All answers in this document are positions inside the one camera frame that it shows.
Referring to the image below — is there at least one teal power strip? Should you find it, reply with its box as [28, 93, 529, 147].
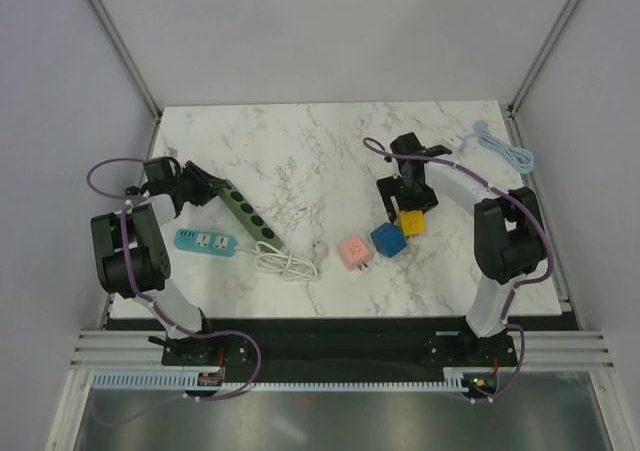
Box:
[173, 228, 237, 257]

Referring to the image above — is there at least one pink cube socket adapter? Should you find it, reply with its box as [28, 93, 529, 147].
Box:
[338, 235, 371, 271]

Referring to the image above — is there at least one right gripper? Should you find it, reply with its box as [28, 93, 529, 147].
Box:
[377, 172, 439, 223]

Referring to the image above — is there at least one white cable duct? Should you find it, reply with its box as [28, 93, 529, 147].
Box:
[91, 367, 471, 393]

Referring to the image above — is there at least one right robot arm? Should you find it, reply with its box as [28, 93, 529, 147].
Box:
[363, 133, 554, 365]

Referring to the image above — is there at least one aluminium frame rail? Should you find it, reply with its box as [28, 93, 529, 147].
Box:
[70, 331, 614, 371]

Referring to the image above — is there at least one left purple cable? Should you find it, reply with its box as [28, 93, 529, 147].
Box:
[87, 156, 266, 427]

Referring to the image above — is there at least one small white plug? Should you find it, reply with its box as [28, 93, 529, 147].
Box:
[441, 136, 463, 153]

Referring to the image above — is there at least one green power strip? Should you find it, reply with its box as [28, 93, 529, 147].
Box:
[217, 180, 284, 250]

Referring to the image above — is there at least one light blue coiled cable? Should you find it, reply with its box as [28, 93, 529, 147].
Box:
[457, 119, 536, 175]

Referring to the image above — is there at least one white coiled cable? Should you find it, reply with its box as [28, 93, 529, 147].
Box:
[237, 240, 331, 282]

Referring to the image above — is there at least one blue cube plug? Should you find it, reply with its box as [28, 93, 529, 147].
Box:
[370, 222, 407, 258]

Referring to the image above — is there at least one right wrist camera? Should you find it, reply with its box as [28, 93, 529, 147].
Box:
[423, 144, 452, 158]

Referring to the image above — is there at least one yellow cube plug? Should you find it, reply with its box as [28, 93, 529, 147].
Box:
[397, 210, 426, 238]

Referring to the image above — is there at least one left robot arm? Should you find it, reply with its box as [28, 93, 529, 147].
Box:
[86, 156, 227, 364]

